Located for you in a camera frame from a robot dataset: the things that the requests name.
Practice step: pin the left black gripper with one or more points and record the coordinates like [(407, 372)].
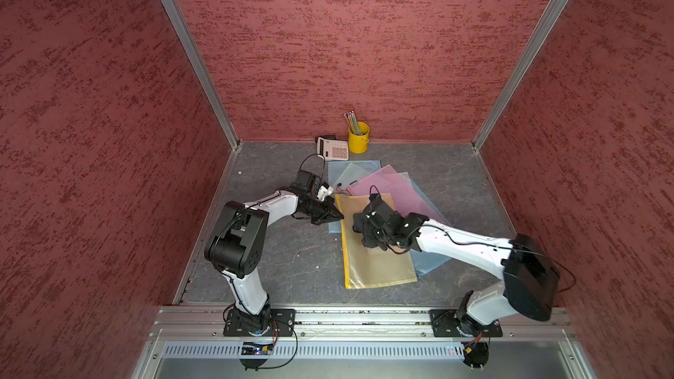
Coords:
[(326, 215)]

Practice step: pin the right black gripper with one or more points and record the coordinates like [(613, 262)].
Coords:
[(369, 225)]

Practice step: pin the yellow mesh document bag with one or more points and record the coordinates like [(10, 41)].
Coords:
[(369, 268)]

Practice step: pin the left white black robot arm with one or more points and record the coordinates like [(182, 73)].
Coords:
[(236, 247)]

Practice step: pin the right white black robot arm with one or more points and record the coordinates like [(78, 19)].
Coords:
[(527, 278)]

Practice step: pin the pink mesh document bag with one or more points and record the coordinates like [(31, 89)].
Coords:
[(387, 181)]

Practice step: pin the light blue document bag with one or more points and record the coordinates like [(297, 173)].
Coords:
[(332, 167)]

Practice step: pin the green mesh document bag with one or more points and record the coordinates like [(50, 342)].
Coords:
[(354, 172)]

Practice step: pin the white mesh document bag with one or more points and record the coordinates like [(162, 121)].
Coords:
[(408, 179)]

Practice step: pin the blue mesh document bag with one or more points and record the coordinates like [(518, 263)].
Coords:
[(425, 262)]

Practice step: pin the pink desk calculator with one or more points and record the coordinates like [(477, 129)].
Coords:
[(332, 150)]

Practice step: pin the yellow pen cup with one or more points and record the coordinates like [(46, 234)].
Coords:
[(358, 141)]

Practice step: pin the coloured pencils bundle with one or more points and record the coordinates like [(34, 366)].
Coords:
[(353, 124)]

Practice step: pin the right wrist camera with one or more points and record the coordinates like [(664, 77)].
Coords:
[(377, 204)]

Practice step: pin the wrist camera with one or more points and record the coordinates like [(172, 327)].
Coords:
[(309, 184), (377, 204)]

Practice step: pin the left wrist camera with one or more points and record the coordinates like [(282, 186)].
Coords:
[(309, 184)]

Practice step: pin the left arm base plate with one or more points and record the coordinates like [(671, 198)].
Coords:
[(270, 323)]

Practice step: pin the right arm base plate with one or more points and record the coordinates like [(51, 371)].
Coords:
[(447, 324)]

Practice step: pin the aluminium front rail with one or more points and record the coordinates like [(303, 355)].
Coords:
[(387, 333)]

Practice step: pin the left aluminium corner post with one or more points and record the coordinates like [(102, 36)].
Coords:
[(181, 27)]

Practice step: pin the aluminium corner post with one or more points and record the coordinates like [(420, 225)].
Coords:
[(541, 32), (181, 27)]

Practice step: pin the right aluminium corner post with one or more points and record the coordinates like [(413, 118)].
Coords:
[(541, 32)]

